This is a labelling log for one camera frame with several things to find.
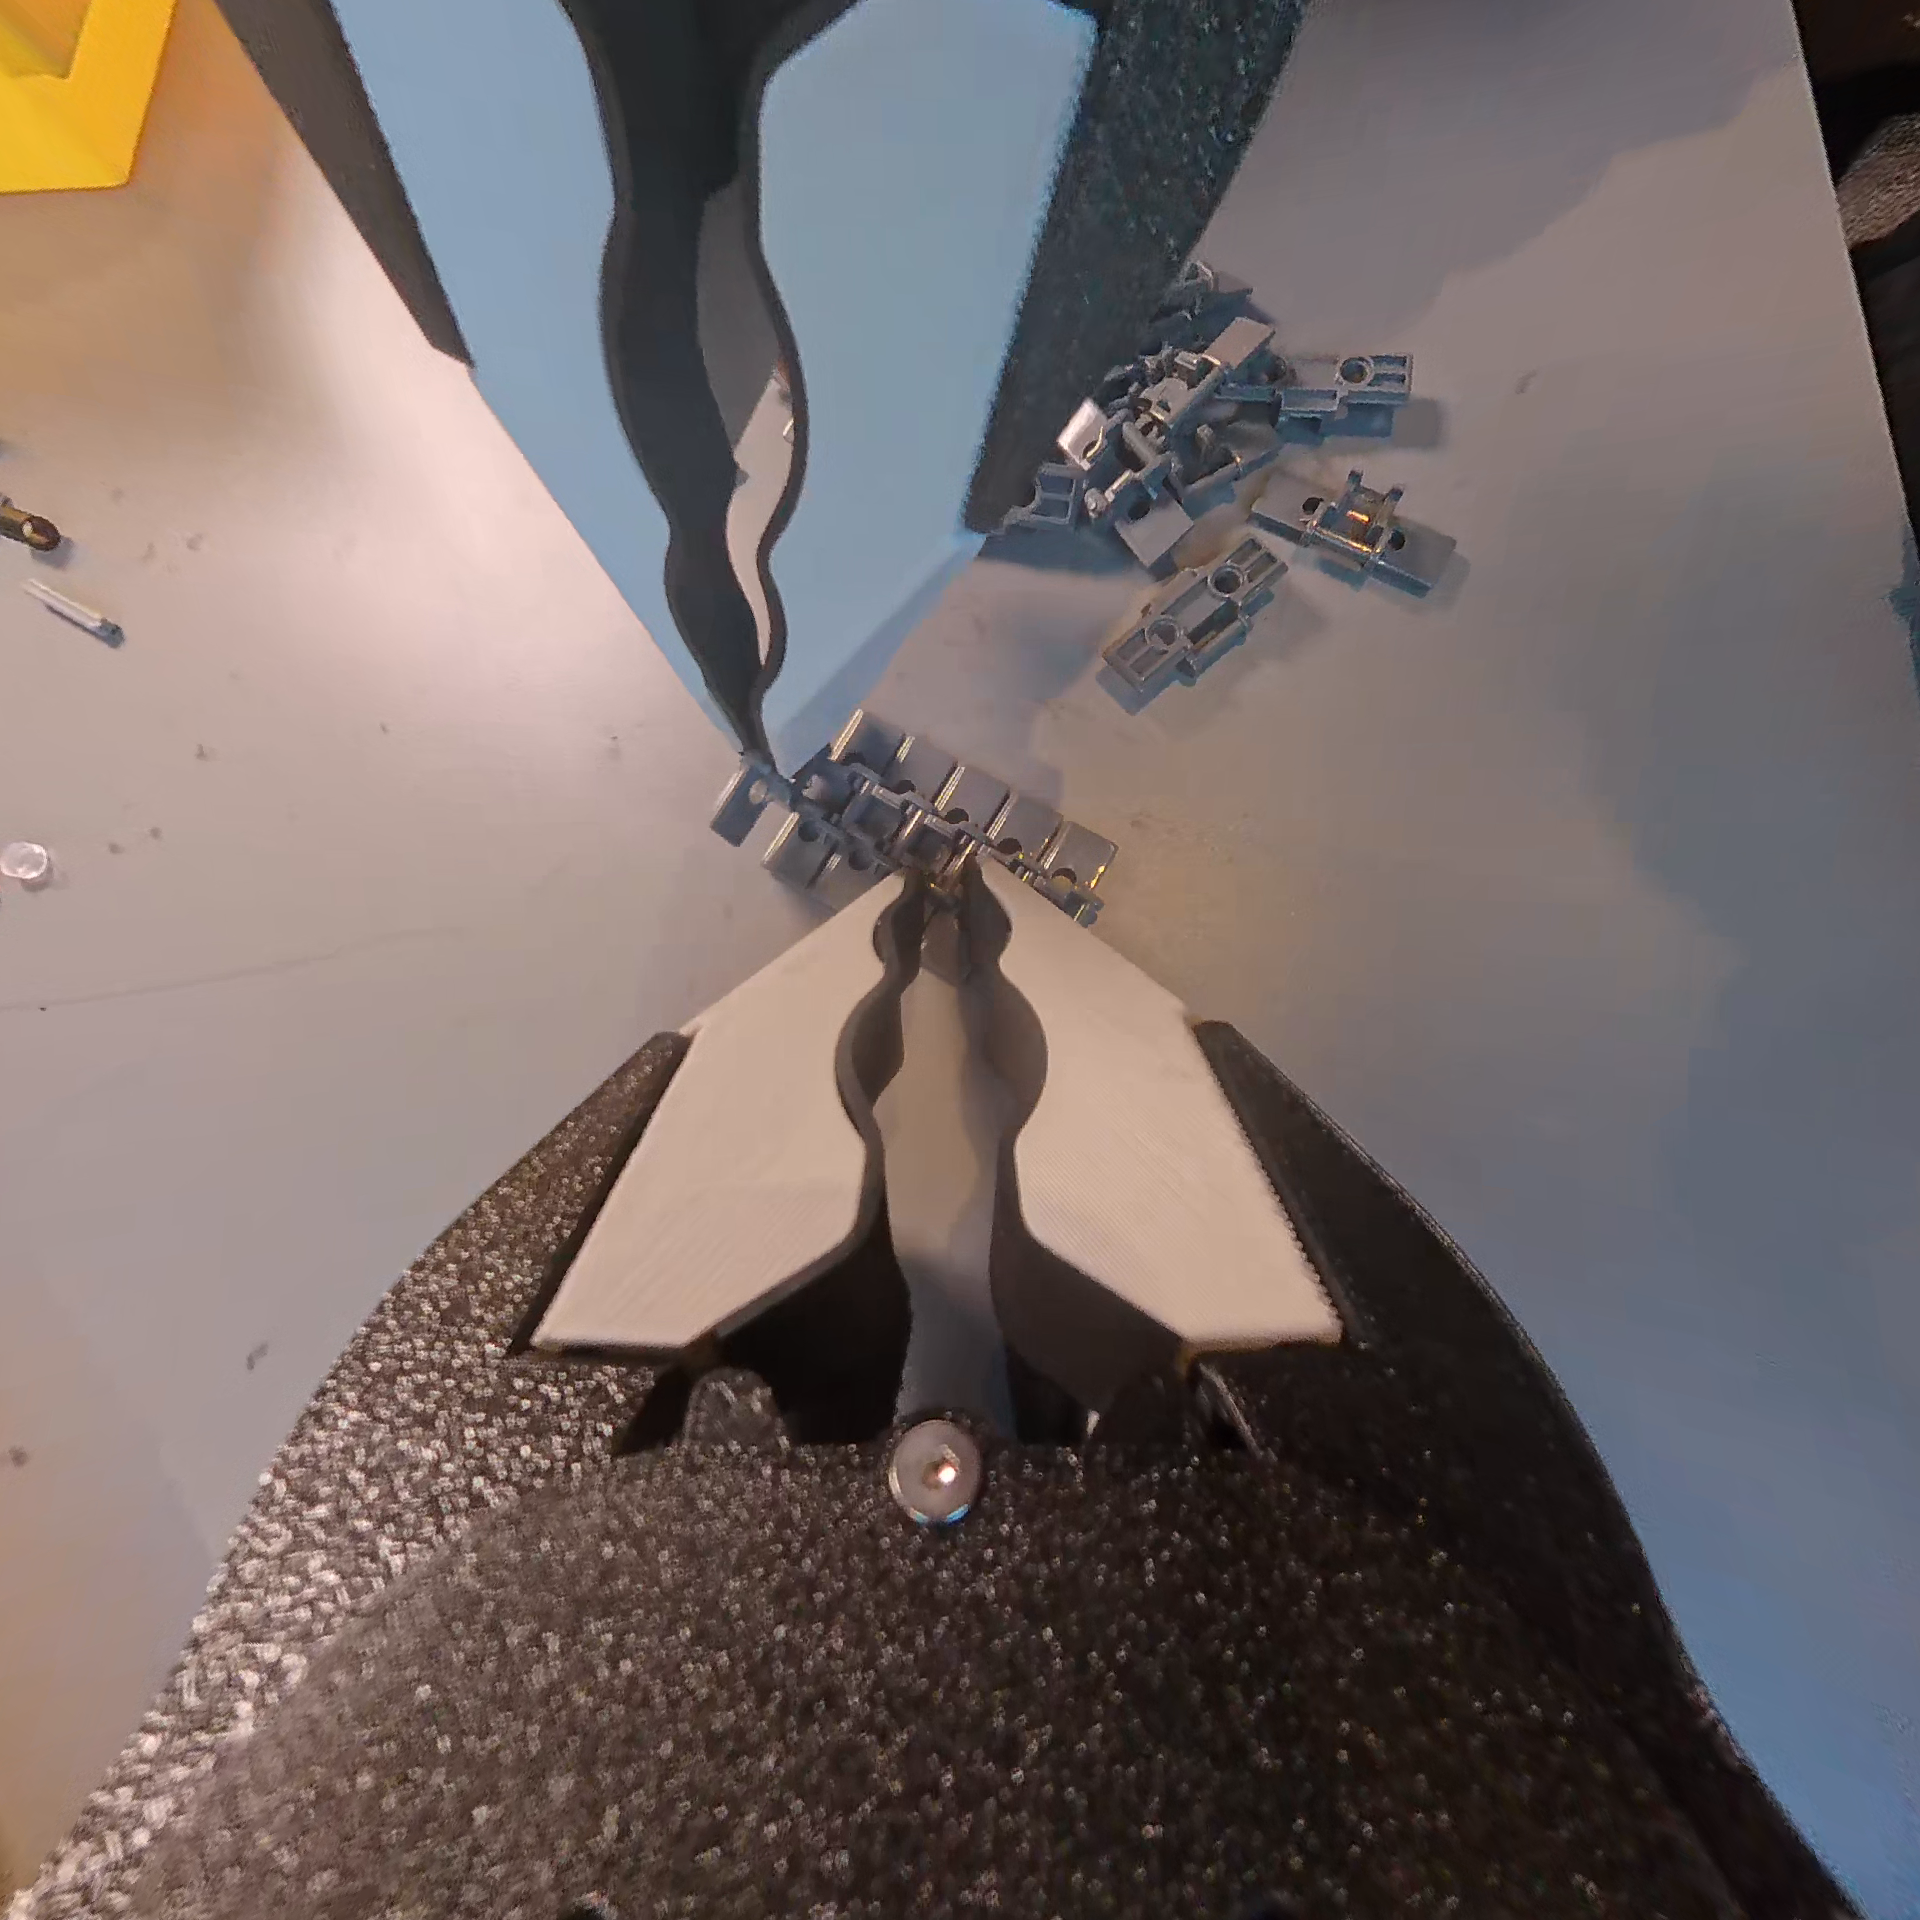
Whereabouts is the yellow storage bin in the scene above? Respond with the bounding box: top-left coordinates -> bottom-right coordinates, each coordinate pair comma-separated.
0,0 -> 179,195

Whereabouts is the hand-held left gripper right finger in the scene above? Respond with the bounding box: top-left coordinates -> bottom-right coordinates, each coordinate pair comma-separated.
964,870 -> 1343,1445

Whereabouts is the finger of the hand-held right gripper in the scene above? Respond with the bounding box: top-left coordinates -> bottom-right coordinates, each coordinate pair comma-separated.
719,0 -> 1096,735
326,0 -> 781,758

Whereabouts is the grey desk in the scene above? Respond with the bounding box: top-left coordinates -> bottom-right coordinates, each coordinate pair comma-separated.
0,0 -> 1920,1876

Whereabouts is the scatter of black red pins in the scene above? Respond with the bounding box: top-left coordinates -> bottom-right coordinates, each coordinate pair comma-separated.
0,434 -> 125,894

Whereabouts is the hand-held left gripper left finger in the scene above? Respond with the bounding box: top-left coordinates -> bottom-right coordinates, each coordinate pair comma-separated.
527,870 -> 924,1445

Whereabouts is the small grey track link cluster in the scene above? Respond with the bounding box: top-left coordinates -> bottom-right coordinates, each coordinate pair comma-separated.
997,263 -> 1464,707

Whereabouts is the short grey track link chain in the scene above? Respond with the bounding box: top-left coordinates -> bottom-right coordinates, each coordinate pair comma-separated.
708,709 -> 1120,933

